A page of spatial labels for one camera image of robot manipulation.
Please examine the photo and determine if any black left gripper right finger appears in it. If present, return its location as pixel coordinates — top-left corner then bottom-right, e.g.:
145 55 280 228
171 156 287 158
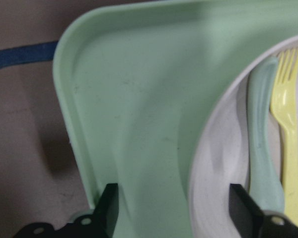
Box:
229 183 298 238

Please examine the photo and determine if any yellow plastic fork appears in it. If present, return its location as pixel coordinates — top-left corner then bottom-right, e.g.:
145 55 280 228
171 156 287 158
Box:
270 47 298 226

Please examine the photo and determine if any light green tray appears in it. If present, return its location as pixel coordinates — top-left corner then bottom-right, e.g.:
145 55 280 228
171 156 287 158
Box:
53 0 298 238

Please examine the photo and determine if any green plastic spoon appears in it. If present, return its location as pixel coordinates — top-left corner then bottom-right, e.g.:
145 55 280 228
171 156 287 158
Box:
246 56 285 213

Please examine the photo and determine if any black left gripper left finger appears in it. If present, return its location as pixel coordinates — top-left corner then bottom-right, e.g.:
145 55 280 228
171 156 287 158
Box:
14 183 119 238

